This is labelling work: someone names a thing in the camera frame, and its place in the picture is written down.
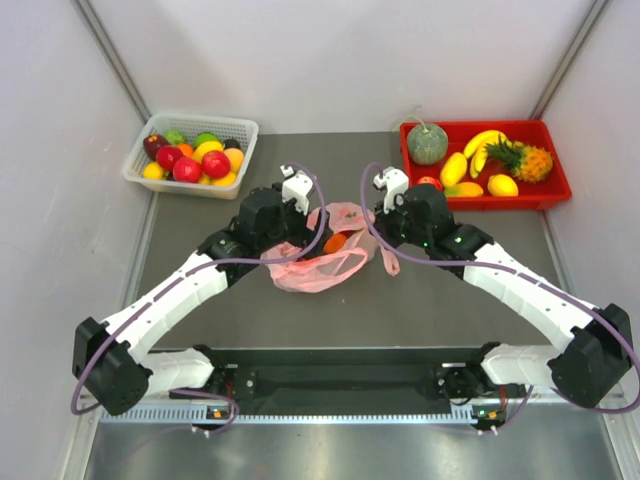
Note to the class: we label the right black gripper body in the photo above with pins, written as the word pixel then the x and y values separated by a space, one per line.
pixel 397 227

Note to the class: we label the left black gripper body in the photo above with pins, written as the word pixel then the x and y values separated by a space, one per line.
pixel 292 227

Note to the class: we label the pink printed plastic bag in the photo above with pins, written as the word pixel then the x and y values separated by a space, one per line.
pixel 349 247

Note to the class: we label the orange fruit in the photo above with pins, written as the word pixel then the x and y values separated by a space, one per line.
pixel 335 243

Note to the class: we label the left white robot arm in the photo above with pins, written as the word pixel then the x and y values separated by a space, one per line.
pixel 113 359

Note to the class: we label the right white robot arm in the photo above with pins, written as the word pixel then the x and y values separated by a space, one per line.
pixel 590 348

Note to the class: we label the yellow fruit in basket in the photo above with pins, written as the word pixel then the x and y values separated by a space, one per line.
pixel 205 148

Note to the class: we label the dark red fruit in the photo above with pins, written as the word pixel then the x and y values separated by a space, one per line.
pixel 152 143

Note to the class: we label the red apple in tray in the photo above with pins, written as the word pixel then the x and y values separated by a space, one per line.
pixel 428 180

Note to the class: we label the red green yellow mango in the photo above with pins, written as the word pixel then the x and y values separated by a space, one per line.
pixel 464 190

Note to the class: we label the green melon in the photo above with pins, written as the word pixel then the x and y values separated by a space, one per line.
pixel 427 142

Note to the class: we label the orange peach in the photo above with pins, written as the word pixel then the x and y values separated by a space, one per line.
pixel 236 158

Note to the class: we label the red apple right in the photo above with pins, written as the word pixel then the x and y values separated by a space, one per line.
pixel 216 164

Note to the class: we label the yellow banana bunch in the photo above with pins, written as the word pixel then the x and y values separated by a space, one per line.
pixel 476 149

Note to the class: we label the dark mangosteen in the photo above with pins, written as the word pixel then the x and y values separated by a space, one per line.
pixel 232 143

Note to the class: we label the white perforated plastic basket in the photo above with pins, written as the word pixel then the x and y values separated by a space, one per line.
pixel 228 187

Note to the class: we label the red apple middle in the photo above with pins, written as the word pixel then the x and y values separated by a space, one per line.
pixel 187 170

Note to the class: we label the green apple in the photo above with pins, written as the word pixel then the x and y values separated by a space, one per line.
pixel 205 137

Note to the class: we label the small orange tangerine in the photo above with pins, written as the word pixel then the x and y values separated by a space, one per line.
pixel 186 149

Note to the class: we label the red apple left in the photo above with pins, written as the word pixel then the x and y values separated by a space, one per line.
pixel 166 156

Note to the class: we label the yellow lemon in basket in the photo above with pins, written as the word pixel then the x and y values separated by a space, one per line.
pixel 153 171

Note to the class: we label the green lime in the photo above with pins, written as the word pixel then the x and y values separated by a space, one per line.
pixel 175 137

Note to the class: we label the orange pineapple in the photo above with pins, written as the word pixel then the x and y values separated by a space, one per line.
pixel 525 162

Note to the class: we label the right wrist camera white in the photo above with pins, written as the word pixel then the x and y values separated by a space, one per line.
pixel 393 182

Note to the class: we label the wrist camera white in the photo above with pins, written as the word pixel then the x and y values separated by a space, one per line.
pixel 393 182
pixel 296 187

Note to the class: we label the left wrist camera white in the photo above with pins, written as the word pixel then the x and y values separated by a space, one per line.
pixel 296 187

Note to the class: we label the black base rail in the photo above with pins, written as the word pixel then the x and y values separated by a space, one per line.
pixel 380 380

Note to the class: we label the grey slotted cable duct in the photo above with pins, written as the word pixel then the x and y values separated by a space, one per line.
pixel 218 414

